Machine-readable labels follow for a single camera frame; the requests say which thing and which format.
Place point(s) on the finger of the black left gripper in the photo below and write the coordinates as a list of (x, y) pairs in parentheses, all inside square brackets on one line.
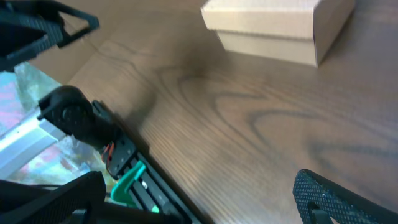
[(50, 11), (23, 37)]

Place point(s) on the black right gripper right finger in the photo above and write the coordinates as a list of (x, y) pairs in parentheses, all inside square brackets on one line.
[(320, 200)]

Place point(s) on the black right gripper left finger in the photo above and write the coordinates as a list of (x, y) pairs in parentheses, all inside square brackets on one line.
[(28, 204)]

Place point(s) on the brown cardboard box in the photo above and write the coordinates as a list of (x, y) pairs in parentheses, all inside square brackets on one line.
[(299, 31)]

